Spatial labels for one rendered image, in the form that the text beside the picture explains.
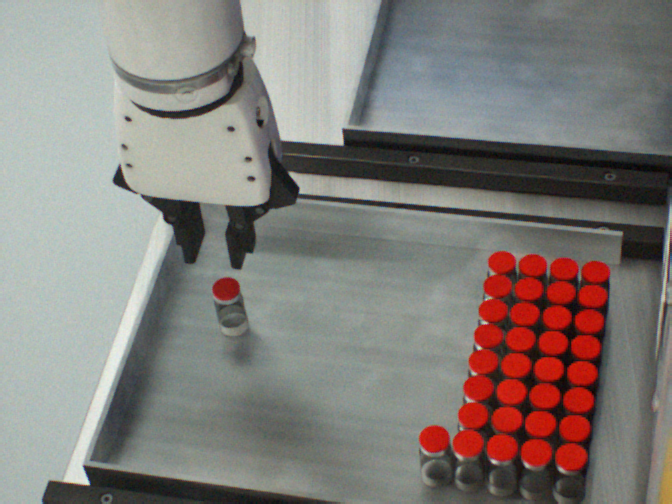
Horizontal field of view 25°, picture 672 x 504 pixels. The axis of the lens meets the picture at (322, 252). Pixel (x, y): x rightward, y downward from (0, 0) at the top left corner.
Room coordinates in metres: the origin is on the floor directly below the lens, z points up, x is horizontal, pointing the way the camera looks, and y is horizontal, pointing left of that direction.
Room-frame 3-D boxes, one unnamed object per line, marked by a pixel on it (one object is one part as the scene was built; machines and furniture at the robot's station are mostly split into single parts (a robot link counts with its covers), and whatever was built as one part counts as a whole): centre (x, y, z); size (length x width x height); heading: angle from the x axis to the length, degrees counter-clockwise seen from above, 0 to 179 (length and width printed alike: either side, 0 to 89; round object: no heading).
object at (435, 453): (0.56, -0.06, 0.90); 0.02 x 0.02 x 0.05
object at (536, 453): (0.61, -0.15, 0.90); 0.18 x 0.02 x 0.05; 161
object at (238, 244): (0.70, 0.04, 1.00); 0.03 x 0.03 x 0.07; 72
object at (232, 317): (0.71, 0.07, 0.90); 0.02 x 0.02 x 0.04
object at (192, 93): (0.71, 0.07, 1.16); 0.09 x 0.08 x 0.03; 72
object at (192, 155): (0.71, 0.07, 1.10); 0.10 x 0.08 x 0.11; 72
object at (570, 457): (0.60, -0.17, 0.90); 0.18 x 0.02 x 0.05; 162
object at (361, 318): (0.65, -0.02, 0.90); 0.34 x 0.26 x 0.04; 71
